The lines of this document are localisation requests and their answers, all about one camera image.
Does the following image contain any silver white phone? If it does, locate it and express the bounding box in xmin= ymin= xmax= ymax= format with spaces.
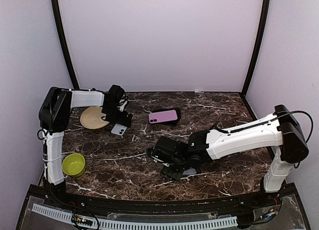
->
xmin=111 ymin=124 xmax=127 ymax=136

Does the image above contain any black corner post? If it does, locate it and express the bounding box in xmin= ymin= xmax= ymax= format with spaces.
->
xmin=241 ymin=0 xmax=270 ymax=99
xmin=51 ymin=0 xmax=80 ymax=89

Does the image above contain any lavender phone case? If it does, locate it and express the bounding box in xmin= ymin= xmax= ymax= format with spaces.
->
xmin=182 ymin=168 xmax=202 ymax=177

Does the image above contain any tan wooden round plate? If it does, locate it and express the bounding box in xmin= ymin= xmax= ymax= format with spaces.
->
xmin=80 ymin=107 xmax=109 ymax=130

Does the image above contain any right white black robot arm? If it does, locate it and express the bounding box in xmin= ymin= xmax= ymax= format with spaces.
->
xmin=150 ymin=105 xmax=309 ymax=207

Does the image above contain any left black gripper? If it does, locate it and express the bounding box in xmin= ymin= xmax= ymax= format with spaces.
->
xmin=103 ymin=104 xmax=132 ymax=127

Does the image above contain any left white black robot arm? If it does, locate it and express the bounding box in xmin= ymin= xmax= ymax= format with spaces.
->
xmin=38 ymin=85 xmax=133 ymax=208

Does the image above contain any white slotted cable duct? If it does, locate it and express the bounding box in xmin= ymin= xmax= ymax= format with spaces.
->
xmin=31 ymin=204 xmax=238 ymax=230

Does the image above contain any lime green bowl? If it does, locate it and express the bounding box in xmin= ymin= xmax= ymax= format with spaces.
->
xmin=62 ymin=153 xmax=86 ymax=177

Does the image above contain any left black corner post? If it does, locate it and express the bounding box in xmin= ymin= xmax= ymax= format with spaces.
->
xmin=51 ymin=0 xmax=80 ymax=89

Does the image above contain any pink phone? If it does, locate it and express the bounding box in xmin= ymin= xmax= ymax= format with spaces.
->
xmin=149 ymin=110 xmax=178 ymax=124

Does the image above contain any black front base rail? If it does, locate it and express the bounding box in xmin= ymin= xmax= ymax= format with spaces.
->
xmin=27 ymin=184 xmax=297 ymax=216

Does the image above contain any right black corner post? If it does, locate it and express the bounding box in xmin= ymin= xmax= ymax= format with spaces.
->
xmin=241 ymin=0 xmax=270 ymax=99

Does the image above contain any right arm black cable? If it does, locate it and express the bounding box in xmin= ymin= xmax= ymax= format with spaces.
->
xmin=274 ymin=110 xmax=314 ymax=143

